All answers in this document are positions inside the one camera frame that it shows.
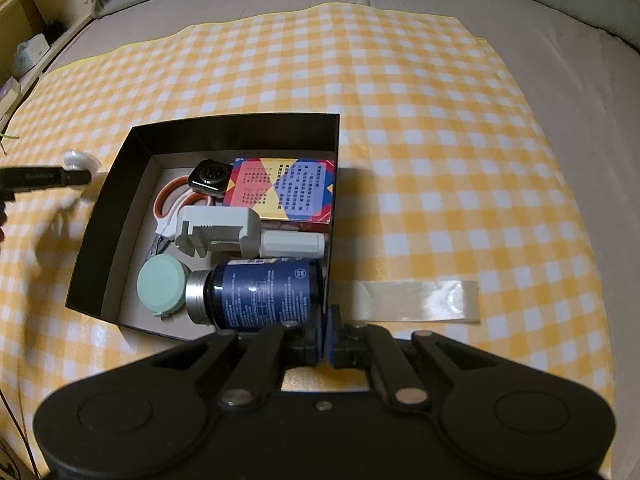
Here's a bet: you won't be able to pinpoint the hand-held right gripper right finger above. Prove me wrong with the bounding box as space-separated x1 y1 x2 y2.
326 306 482 404

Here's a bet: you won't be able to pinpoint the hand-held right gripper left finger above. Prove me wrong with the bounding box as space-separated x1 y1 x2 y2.
149 306 327 407

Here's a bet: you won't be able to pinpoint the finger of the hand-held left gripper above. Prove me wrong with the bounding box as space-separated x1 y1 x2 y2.
0 165 94 197

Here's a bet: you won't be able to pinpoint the white suction cup hook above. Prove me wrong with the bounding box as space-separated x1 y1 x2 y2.
63 148 104 176

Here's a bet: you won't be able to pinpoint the dark blue pill bottle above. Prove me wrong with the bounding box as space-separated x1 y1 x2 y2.
184 257 326 331

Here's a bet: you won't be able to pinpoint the black cardboard box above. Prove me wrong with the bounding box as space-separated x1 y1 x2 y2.
65 111 342 347

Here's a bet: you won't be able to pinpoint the white orange scissors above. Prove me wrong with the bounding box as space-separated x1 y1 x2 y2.
147 175 222 257

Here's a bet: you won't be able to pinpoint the white watch repair tool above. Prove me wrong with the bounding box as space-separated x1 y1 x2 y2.
174 204 327 260

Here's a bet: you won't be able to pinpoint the colourful card box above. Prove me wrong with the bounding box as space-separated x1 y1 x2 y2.
222 156 337 226

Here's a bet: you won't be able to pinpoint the grey smartwatch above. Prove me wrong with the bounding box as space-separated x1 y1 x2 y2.
186 158 232 199

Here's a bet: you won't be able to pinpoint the purple packet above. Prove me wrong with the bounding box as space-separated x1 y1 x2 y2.
0 80 22 117

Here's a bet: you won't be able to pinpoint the clear tape strip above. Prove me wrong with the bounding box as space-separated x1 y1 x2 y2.
349 278 482 325

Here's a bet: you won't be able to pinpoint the white tissue box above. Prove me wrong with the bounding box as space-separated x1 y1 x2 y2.
14 33 52 79

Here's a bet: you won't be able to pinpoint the wooden shelf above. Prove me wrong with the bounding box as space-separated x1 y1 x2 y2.
0 0 94 127

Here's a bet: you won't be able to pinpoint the yellow checked mat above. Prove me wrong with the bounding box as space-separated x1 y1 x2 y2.
0 2 627 480

